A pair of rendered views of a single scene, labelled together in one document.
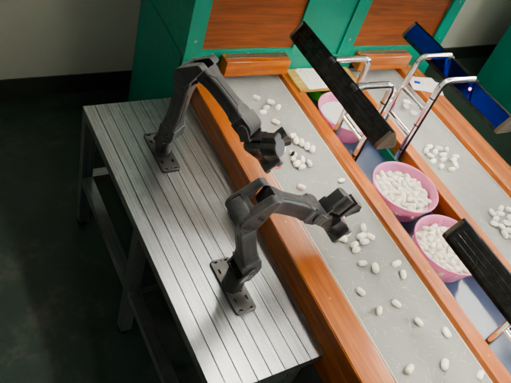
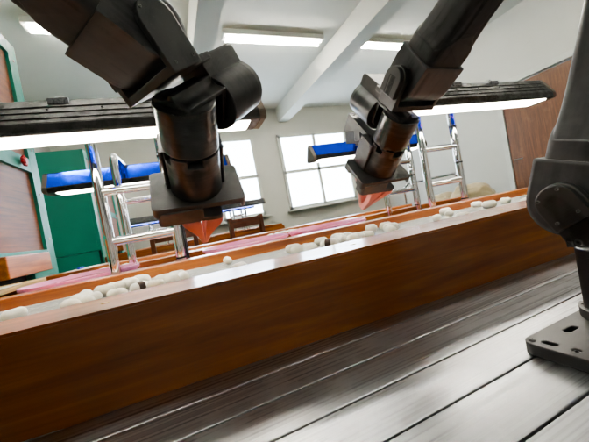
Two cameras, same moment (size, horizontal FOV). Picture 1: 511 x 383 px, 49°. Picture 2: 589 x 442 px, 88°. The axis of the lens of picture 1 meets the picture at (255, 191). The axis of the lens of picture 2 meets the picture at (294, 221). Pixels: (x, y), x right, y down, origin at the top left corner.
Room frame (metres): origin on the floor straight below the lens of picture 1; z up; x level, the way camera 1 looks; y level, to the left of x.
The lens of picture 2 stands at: (1.19, 0.31, 0.82)
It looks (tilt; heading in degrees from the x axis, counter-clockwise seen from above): 1 degrees down; 291
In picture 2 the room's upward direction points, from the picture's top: 11 degrees counter-clockwise
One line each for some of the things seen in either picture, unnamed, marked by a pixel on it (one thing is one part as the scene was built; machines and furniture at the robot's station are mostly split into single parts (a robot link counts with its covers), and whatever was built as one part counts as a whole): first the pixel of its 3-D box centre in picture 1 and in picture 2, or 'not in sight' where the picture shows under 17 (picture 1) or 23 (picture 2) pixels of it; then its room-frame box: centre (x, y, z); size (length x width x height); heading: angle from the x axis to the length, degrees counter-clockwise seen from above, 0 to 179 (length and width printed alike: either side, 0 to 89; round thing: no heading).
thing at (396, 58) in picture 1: (382, 59); (21, 265); (2.44, -0.33, 0.83); 0.30 x 0.06 x 0.07; 130
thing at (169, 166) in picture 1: (163, 144); not in sight; (1.47, 0.37, 0.71); 0.20 x 0.07 x 0.08; 43
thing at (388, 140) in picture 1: (341, 80); (106, 117); (1.71, -0.14, 1.08); 0.62 x 0.08 x 0.07; 40
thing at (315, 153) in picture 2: not in sight; (368, 146); (1.32, -1.19, 1.08); 0.62 x 0.08 x 0.07; 40
